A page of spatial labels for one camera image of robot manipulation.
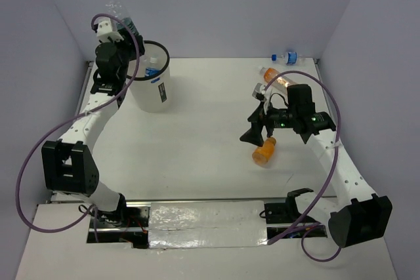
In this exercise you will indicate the white bin with black rim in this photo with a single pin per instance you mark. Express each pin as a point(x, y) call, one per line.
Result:
point(153, 94)

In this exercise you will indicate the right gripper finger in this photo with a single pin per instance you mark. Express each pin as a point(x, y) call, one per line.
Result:
point(259, 115)
point(254, 134)

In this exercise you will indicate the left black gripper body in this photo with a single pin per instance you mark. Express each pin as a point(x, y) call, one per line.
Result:
point(127, 52)

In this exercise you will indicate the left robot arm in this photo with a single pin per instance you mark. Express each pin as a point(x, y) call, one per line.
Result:
point(68, 164)

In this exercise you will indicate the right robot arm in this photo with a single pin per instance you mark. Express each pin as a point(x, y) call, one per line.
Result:
point(346, 205)

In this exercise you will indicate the small orange juice bottle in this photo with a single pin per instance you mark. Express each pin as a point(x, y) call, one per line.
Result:
point(263, 154)

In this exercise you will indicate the blue label water bottle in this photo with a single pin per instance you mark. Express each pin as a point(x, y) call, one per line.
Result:
point(152, 67)

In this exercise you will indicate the silver tape strip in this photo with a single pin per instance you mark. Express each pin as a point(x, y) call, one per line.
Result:
point(218, 224)

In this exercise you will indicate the green label clear bottle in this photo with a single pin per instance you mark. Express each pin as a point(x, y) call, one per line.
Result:
point(119, 11)

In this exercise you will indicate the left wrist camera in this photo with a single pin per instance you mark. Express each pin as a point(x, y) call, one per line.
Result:
point(106, 31)

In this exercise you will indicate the long orange label bottle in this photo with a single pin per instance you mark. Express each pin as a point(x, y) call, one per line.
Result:
point(281, 83)

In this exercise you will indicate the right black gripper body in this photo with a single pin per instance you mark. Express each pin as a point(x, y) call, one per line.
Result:
point(279, 118)

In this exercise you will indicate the small blue cap bottle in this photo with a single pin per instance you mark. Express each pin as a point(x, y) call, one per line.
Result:
point(289, 58)

